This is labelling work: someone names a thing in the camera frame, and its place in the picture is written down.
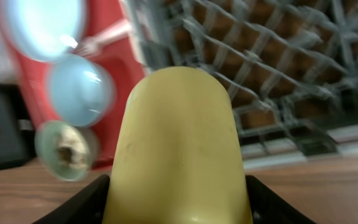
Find light blue plate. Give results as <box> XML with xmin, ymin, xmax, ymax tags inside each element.
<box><xmin>0</xmin><ymin>0</ymin><xmax>87</xmax><ymax>62</ymax></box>

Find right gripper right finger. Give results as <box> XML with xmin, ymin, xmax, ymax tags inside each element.
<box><xmin>246</xmin><ymin>175</ymin><xmax>316</xmax><ymax>224</ymax></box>

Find yellow cup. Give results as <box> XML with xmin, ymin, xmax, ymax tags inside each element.
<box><xmin>103</xmin><ymin>67</ymin><xmax>252</xmax><ymax>224</ymax></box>

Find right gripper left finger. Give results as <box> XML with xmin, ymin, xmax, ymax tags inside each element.
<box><xmin>34</xmin><ymin>174</ymin><xmax>110</xmax><ymax>224</ymax></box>

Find light blue bowl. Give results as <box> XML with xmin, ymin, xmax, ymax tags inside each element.
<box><xmin>47</xmin><ymin>54</ymin><xmax>117</xmax><ymax>127</ymax></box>

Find green bowl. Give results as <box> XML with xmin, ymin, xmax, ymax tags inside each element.
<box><xmin>35</xmin><ymin>120</ymin><xmax>100</xmax><ymax>182</ymax></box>

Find rice and food scraps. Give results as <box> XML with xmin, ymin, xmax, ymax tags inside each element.
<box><xmin>55</xmin><ymin>126</ymin><xmax>89</xmax><ymax>169</ymax></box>

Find white plastic fork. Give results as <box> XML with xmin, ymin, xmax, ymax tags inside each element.
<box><xmin>73</xmin><ymin>19</ymin><xmax>132</xmax><ymax>57</ymax></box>

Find red serving tray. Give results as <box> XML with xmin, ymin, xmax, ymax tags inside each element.
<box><xmin>0</xmin><ymin>0</ymin><xmax>144</xmax><ymax>170</ymax></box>

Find grey dishwasher rack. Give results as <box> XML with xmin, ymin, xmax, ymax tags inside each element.
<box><xmin>122</xmin><ymin>0</ymin><xmax>358</xmax><ymax>170</ymax></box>

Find black waste tray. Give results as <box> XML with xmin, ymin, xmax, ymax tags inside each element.
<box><xmin>0</xmin><ymin>84</ymin><xmax>35</xmax><ymax>170</ymax></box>

